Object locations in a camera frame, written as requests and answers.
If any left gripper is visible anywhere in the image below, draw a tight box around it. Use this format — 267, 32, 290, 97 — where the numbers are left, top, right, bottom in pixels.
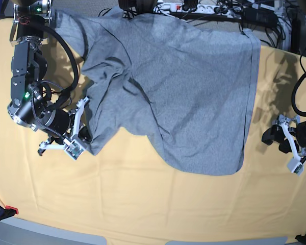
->
261, 121, 306, 153

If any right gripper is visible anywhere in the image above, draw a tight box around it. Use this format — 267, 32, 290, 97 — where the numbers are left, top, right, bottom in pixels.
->
38, 109, 92, 143

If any grey t-shirt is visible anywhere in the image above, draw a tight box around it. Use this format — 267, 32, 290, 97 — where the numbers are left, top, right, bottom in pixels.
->
54, 8, 261, 176

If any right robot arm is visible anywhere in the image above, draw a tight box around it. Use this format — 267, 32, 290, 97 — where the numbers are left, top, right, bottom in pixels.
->
8, 1, 90, 144

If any yellow table cloth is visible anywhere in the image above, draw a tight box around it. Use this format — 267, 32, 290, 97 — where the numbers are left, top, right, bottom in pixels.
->
0, 19, 306, 244

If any red and black clamp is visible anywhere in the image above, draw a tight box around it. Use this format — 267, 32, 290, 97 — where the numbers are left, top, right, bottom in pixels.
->
0, 205, 19, 221

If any black power adapter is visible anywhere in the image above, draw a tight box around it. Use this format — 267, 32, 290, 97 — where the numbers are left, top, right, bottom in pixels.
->
242, 8, 278, 28

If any white power strip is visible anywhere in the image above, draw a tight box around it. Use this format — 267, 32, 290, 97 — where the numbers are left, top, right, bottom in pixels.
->
153, 1, 244, 20

